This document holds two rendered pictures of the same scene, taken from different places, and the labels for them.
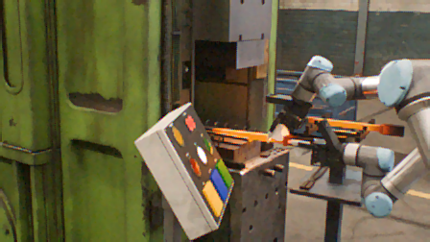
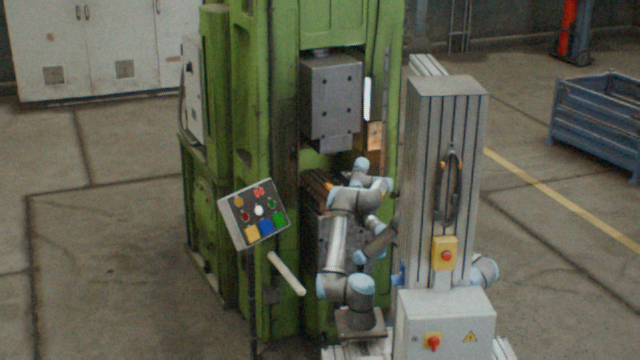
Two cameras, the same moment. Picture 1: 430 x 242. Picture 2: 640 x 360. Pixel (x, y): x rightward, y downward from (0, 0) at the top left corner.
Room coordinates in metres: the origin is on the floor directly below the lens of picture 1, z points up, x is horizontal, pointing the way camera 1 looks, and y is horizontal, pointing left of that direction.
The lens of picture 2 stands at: (-1.54, -2.02, 2.84)
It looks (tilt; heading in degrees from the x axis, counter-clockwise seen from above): 24 degrees down; 30
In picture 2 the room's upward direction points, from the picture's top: straight up
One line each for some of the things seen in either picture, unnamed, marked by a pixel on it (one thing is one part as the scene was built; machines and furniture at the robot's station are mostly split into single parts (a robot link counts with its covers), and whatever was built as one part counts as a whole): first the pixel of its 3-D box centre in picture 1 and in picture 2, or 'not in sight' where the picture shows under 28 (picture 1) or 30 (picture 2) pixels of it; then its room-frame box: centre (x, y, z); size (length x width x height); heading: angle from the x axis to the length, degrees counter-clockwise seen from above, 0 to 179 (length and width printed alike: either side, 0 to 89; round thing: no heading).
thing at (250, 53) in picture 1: (203, 50); (320, 132); (1.95, 0.03, 1.32); 0.42 x 0.20 x 0.10; 56
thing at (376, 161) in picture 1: (374, 159); (379, 230); (1.59, -0.55, 1.00); 0.11 x 0.08 x 0.09; 56
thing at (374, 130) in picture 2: (260, 58); (374, 136); (2.17, -0.21, 1.27); 0.09 x 0.02 x 0.17; 146
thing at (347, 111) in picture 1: (299, 104); (621, 122); (5.93, -1.07, 0.36); 1.20 x 0.80 x 0.72; 57
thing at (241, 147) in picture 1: (202, 140); (319, 188); (1.95, 0.03, 0.96); 0.42 x 0.20 x 0.09; 56
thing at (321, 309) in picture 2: not in sight; (326, 288); (2.00, 0.01, 0.23); 0.55 x 0.37 x 0.47; 56
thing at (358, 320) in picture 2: not in sight; (360, 312); (1.05, -0.72, 0.87); 0.15 x 0.15 x 0.10
